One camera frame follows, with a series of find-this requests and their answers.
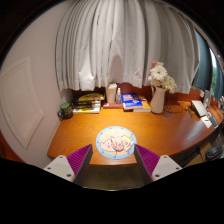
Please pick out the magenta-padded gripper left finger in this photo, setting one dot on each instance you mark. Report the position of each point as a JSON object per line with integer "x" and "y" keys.
{"x": 60, "y": 166}

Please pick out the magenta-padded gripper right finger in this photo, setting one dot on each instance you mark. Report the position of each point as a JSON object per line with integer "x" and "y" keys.
{"x": 165, "y": 166}

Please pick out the pink computer mouse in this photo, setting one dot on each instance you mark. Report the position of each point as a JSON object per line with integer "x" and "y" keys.
{"x": 117, "y": 141}

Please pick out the round cartoon-print mouse pad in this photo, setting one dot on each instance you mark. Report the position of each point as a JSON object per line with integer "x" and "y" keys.
{"x": 103, "y": 138}

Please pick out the dark mug with green inside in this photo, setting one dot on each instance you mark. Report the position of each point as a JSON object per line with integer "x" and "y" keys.
{"x": 66, "y": 111}

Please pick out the yellow and white book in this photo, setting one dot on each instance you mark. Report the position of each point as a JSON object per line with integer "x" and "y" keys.
{"x": 86, "y": 110}

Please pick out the orange book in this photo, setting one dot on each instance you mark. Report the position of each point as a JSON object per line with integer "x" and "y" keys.
{"x": 146, "y": 106}

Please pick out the white ceramic vase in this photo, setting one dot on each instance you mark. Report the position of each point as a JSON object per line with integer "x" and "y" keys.
{"x": 157, "y": 101}

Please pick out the dark book with yellow lettering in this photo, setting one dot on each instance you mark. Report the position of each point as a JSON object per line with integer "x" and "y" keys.
{"x": 86, "y": 106}

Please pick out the white flat device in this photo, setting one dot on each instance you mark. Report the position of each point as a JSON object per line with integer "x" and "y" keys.
{"x": 199, "y": 107}

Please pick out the thin black book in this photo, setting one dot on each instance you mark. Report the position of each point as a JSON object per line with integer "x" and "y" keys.
{"x": 86, "y": 103}

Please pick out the blue book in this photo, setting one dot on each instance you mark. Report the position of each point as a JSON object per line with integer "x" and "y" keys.
{"x": 131, "y": 101}

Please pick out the yellow and black book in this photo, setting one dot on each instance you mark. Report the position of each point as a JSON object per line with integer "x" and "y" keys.
{"x": 89, "y": 97}

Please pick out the red flat book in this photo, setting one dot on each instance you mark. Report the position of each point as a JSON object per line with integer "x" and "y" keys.
{"x": 111, "y": 105}

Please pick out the small clear spray bottle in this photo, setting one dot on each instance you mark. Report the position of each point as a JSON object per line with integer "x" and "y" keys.
{"x": 118, "y": 97}

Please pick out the cream tumbler with lid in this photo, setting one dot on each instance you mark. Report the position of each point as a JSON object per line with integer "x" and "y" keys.
{"x": 111, "y": 93}

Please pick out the white daisy flower bunch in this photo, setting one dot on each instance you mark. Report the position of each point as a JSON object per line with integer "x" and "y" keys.
{"x": 160, "y": 75}

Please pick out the dark glass window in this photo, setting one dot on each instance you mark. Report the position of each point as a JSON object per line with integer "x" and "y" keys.
{"x": 206, "y": 66}

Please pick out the white pleated curtain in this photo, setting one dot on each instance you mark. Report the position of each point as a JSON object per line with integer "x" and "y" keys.
{"x": 126, "y": 40}

